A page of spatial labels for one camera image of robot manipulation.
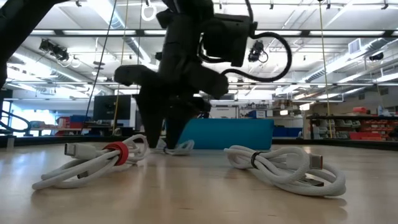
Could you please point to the white air vent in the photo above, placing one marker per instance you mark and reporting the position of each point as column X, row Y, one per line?
column 354, row 46

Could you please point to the blue storage bin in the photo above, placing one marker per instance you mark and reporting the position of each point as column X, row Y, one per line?
column 287, row 132

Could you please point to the black overhead frame beam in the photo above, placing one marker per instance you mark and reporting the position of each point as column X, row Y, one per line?
column 305, row 33

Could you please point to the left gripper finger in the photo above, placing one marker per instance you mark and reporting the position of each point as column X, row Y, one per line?
column 152, row 118
column 177, row 121

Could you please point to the red box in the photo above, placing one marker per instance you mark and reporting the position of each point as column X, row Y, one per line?
column 360, row 109

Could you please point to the black computer monitor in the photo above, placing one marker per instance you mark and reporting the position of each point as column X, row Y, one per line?
column 112, row 107

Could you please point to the black ceiling-mounted camera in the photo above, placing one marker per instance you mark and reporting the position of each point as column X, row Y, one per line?
column 376, row 56
column 53, row 49
column 257, row 53

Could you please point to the black shelving unit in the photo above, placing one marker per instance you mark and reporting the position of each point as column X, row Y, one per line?
column 342, row 117

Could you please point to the red storage bin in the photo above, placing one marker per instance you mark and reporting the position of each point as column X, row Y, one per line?
column 367, row 136

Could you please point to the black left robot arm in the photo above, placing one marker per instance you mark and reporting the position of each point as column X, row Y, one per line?
column 18, row 25

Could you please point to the red storage bins stack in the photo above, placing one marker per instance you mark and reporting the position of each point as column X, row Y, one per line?
column 63, row 122

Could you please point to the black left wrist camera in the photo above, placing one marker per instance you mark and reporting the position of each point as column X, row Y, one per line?
column 227, row 40

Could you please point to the grey frame bracket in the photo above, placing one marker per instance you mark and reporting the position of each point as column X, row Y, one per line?
column 10, row 142

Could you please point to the small blue box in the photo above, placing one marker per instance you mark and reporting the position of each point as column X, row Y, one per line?
column 257, row 114

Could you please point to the silver ventilation duct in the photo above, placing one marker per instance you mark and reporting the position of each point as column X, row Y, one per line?
column 339, row 63
column 31, row 62

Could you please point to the blue plastic tray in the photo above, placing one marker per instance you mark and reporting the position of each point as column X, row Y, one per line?
column 236, row 132

